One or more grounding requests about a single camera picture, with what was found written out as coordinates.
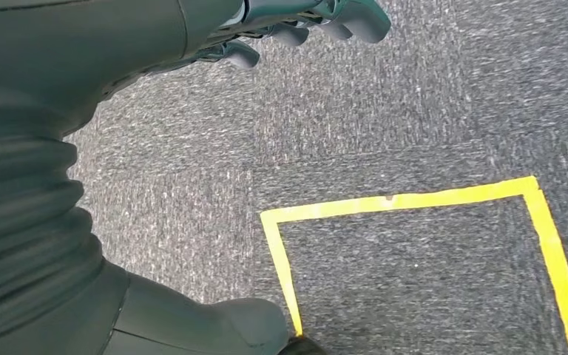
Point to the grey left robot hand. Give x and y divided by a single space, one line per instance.
93 44

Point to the yellow floor tape square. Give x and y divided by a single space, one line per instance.
411 200

